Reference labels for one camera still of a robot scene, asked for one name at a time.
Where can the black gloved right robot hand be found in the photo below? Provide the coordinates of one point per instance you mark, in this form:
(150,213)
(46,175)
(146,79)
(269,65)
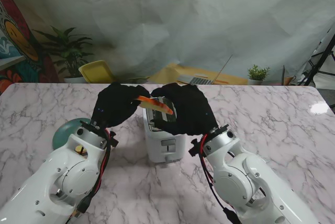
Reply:
(193,111)

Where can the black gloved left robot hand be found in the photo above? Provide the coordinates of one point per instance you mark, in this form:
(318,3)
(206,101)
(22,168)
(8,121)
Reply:
(115,106)

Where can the yellow toy toast slice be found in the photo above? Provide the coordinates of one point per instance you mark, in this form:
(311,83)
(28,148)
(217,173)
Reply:
(79,148)
(154,105)

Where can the white two-slot toaster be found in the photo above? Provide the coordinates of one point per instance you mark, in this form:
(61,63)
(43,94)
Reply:
(157,148)

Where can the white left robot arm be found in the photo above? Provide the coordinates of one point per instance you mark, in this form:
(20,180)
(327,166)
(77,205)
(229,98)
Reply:
(47,179)

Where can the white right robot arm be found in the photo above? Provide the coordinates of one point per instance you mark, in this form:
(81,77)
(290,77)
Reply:
(251,182)

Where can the silver open laptop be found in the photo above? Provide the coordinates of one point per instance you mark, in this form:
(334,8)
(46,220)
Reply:
(199,80)

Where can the yellow plastic chair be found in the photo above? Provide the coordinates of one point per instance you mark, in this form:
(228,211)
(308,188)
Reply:
(96,72)

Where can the yellow desk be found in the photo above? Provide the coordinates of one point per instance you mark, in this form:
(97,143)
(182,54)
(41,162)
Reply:
(167,73)

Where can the teal round plate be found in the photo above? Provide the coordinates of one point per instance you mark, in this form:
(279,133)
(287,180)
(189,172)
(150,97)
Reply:
(64,135)

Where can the large green potted plant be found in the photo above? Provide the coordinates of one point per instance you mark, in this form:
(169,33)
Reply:
(69,51)

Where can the small green potted plant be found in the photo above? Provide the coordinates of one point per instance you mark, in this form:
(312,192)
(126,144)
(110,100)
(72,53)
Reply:
(257,74)

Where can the white paper backdrop sheet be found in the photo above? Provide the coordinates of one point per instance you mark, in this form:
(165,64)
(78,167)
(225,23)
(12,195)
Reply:
(167,12)

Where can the colourful mural panel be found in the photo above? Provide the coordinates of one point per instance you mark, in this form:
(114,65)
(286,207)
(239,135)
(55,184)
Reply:
(15,51)

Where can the black tripod stand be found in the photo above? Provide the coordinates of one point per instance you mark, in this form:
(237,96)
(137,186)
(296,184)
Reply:
(318,64)

